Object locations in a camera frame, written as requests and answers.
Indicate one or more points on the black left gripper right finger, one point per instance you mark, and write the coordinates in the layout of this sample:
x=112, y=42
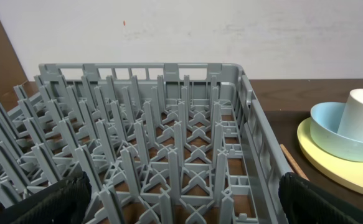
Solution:
x=304, y=202

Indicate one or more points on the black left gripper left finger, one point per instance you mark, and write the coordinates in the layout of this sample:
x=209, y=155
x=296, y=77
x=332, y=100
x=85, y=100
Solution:
x=63, y=202

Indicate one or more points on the wooden chopstick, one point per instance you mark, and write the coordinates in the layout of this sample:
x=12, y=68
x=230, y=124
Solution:
x=293, y=164

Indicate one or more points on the grey plastic dishwasher rack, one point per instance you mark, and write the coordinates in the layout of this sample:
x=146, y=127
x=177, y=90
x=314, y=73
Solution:
x=159, y=142

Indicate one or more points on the yellow plate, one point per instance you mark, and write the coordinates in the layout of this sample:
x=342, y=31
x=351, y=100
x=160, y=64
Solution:
x=346, y=173

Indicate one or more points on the light blue bowl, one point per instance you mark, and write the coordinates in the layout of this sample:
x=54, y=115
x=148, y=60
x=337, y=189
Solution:
x=325, y=121

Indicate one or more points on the white cup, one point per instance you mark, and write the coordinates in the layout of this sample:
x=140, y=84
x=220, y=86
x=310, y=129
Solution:
x=351, y=125

